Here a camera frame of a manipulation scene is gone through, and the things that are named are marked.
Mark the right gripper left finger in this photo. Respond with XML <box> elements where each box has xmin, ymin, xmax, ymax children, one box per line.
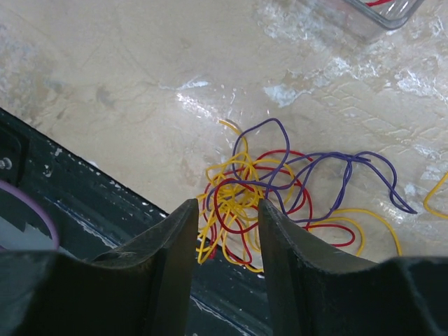
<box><xmin>1</xmin><ymin>199</ymin><xmax>199</xmax><ymax>335</ymax></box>

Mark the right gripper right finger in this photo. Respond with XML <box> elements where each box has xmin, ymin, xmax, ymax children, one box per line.
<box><xmin>258</xmin><ymin>200</ymin><xmax>447</xmax><ymax>335</ymax></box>

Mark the yellow red cable ball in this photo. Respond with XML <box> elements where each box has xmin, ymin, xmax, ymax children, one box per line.
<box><xmin>196</xmin><ymin>118</ymin><xmax>416</xmax><ymax>273</ymax></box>

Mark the clear transparent bin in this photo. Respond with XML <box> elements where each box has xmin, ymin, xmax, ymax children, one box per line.
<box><xmin>309</xmin><ymin>0</ymin><xmax>424</xmax><ymax>41</ymax></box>

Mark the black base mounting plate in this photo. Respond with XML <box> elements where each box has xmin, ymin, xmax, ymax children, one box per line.
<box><xmin>1</xmin><ymin>111</ymin><xmax>272</xmax><ymax>335</ymax></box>

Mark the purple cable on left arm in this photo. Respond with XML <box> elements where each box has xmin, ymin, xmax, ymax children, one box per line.
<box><xmin>0</xmin><ymin>179</ymin><xmax>61</xmax><ymax>253</ymax></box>

